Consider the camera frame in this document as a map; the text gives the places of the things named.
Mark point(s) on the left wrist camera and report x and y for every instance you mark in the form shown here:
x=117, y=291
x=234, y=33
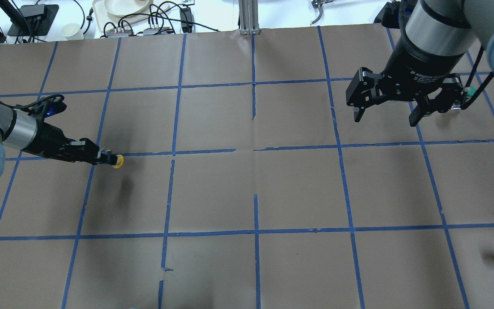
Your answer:
x=46, y=107

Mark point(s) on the white paper cup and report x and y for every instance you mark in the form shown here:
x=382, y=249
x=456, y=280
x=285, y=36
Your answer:
x=72, y=31

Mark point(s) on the black camera stand base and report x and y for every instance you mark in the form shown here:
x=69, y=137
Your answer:
x=31, y=20

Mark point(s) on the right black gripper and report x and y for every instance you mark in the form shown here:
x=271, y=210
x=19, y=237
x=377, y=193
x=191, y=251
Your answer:
x=423, y=66

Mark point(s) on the beige tray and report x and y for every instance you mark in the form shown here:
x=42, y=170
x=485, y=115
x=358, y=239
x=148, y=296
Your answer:
x=105, y=11

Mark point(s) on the beige plate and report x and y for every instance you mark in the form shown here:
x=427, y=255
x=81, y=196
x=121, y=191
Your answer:
x=125, y=7

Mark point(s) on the black power adapter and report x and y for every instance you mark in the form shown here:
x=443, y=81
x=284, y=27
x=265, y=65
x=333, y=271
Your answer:
x=186, y=18

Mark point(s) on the aluminium frame post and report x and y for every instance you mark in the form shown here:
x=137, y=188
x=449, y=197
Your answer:
x=248, y=17

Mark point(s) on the yellow push button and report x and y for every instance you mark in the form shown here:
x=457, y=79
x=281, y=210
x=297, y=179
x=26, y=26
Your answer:
x=106, y=157

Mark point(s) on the green push button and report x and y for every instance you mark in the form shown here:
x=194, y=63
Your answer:
x=469, y=91

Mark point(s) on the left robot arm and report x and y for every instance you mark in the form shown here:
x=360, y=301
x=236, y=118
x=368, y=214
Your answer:
x=25, y=129

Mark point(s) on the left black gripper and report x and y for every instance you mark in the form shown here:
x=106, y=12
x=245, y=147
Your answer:
x=49, y=140

